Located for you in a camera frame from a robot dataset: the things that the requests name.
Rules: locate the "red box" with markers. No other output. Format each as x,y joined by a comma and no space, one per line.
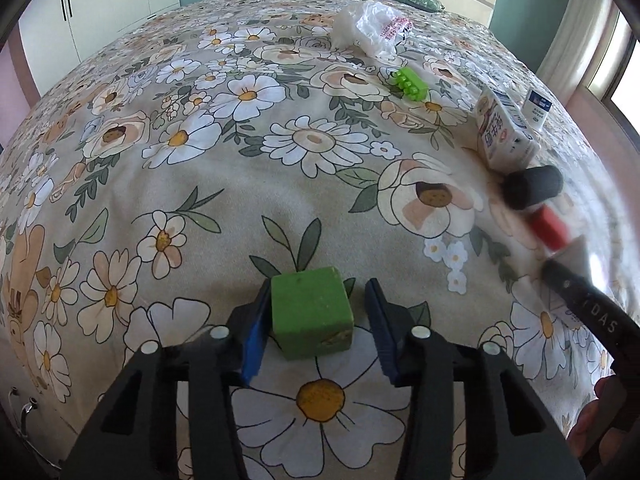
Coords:
549,228

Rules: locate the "white milk carton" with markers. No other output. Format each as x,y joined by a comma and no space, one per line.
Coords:
506,140

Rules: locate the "white blue plastic jar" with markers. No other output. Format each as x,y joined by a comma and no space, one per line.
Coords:
536,108

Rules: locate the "white wardrobe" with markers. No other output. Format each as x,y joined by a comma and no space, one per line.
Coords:
57,35

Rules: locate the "floral bed sheet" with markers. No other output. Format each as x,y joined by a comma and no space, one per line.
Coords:
160,182

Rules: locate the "white curtain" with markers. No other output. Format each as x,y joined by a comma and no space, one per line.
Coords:
574,45

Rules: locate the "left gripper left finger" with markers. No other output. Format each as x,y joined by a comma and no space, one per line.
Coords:
228,355

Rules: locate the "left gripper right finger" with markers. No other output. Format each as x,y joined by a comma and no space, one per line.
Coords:
415,357

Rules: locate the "white plastic bag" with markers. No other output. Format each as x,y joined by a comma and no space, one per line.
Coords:
371,26

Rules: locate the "window with frame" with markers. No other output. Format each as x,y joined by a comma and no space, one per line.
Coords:
613,74

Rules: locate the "green foam cube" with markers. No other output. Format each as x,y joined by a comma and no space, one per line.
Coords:
311,314

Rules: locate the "green toy building block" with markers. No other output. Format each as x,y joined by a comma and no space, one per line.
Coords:
410,84

